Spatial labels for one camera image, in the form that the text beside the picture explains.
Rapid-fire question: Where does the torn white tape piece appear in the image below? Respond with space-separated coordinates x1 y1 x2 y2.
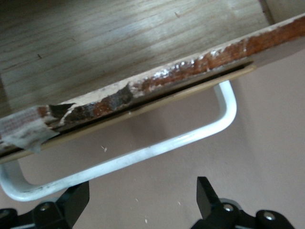
0 106 59 153

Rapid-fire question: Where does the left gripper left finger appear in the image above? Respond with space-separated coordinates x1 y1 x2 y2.
0 180 90 229

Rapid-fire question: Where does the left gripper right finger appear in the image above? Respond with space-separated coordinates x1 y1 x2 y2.
193 176 294 229

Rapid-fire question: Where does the light wood drawer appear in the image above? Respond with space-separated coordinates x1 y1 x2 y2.
0 0 305 165

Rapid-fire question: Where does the white metal drawer handle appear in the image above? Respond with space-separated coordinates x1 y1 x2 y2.
0 80 238 202

